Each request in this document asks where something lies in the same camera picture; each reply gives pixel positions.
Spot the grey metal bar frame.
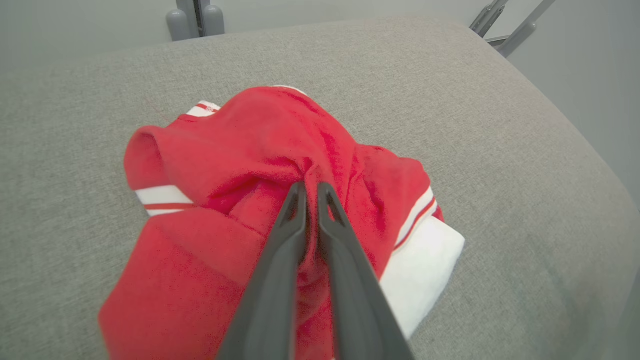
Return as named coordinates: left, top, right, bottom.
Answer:
left=469, top=0, right=557, bottom=58

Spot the red jersey with white trim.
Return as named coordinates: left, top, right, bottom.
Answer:
left=98, top=85, right=466, bottom=360

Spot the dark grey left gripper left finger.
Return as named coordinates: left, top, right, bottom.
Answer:
left=216, top=181, right=308, bottom=360

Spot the grey rounded post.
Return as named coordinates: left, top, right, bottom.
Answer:
left=202, top=5, right=226, bottom=37
left=166, top=9, right=193, bottom=42

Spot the grey fabric sofa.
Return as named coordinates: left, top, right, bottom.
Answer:
left=0, top=15, right=640, bottom=360

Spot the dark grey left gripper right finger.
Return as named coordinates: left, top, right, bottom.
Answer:
left=316, top=181, right=415, bottom=360

